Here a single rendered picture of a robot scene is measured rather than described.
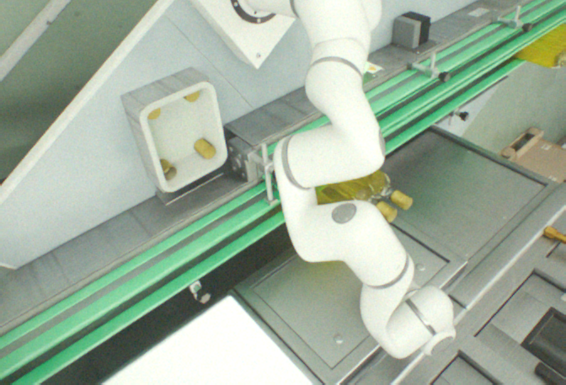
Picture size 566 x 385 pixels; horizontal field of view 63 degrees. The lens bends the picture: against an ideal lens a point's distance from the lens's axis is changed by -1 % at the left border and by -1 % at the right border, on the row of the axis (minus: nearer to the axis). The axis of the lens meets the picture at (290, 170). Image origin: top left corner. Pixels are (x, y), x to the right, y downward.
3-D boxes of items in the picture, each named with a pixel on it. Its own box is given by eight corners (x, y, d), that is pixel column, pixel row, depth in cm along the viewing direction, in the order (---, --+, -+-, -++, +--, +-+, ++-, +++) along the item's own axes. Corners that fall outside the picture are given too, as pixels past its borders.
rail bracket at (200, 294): (173, 282, 112) (202, 318, 104) (167, 264, 108) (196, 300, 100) (187, 273, 114) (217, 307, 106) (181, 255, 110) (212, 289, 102)
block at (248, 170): (230, 172, 117) (247, 184, 113) (224, 141, 111) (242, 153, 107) (242, 165, 118) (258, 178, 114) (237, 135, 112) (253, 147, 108)
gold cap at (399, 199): (396, 187, 114) (410, 195, 111) (400, 192, 117) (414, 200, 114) (387, 199, 114) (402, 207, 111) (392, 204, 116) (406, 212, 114)
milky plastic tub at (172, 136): (147, 179, 108) (165, 196, 103) (119, 95, 94) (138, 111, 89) (210, 147, 117) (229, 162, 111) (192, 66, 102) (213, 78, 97)
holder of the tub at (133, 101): (153, 194, 112) (168, 210, 107) (120, 95, 95) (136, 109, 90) (212, 163, 120) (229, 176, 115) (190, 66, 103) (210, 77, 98)
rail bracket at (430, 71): (403, 69, 136) (442, 84, 128) (406, 46, 132) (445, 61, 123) (412, 65, 138) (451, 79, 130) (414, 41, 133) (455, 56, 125)
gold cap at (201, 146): (204, 152, 114) (213, 159, 111) (191, 151, 111) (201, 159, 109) (208, 139, 113) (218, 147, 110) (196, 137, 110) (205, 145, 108)
